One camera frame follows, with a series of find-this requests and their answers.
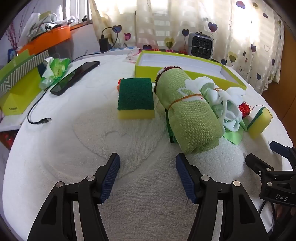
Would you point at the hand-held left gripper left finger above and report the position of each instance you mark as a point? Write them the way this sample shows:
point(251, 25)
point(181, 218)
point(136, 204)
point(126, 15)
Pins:
point(111, 178)

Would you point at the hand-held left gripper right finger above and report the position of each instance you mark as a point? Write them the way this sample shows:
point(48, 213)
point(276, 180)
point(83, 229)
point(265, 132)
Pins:
point(185, 176)

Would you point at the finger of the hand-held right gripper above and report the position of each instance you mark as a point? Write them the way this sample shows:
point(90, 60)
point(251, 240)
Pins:
point(256, 165)
point(278, 147)

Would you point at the small yellow green sponge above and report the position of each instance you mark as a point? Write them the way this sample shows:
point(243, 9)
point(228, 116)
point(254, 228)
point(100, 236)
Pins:
point(261, 122)

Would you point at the light green cloth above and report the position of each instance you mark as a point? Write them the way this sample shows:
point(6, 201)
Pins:
point(233, 138)

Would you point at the green foil packet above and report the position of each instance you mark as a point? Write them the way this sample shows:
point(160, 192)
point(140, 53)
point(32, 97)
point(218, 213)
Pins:
point(171, 137)

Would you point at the red tassel knot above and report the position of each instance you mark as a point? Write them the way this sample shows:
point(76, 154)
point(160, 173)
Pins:
point(244, 110)

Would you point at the green towel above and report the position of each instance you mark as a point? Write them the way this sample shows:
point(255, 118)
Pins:
point(189, 115)

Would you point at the large green yellow sponge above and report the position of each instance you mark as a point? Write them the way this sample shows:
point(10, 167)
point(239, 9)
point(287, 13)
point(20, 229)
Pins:
point(135, 95)

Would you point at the orange plastic toy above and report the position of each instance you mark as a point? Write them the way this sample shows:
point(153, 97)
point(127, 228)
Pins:
point(118, 81)

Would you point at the yellow-green shallow box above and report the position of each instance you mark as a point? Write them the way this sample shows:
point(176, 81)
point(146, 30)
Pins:
point(180, 60)

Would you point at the wooden cabinet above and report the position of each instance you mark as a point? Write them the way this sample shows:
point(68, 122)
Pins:
point(286, 69)

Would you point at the black smartphone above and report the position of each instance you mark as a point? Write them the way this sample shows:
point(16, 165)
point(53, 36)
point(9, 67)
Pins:
point(74, 77)

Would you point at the yellow-green carton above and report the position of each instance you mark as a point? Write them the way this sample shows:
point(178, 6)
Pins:
point(20, 97)

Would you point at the green tissue pack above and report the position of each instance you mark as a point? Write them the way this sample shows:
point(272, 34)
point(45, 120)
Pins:
point(55, 68)

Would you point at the clear red print packet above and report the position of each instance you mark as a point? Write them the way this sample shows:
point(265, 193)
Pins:
point(131, 56)

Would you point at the pink plaid mat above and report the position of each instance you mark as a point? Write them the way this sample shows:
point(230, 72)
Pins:
point(161, 49)

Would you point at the grey mini heater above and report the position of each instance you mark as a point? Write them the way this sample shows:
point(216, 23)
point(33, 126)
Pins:
point(200, 45)

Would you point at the white power strip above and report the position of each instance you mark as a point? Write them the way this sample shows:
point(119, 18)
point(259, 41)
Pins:
point(120, 49)

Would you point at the black charger adapter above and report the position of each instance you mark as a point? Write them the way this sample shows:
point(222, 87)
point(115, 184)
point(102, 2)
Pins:
point(104, 44)

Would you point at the grey chevron box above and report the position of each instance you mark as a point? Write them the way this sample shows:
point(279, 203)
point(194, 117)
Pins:
point(13, 78)

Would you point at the orange shelf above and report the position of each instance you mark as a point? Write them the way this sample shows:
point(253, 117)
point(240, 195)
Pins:
point(46, 39)

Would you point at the heart print curtain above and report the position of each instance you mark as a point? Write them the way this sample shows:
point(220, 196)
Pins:
point(161, 23)

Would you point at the pink artificial flower branches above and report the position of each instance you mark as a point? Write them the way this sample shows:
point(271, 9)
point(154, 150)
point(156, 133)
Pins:
point(12, 37)

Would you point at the white plastic bag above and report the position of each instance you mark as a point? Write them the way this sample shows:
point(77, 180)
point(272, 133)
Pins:
point(30, 25)

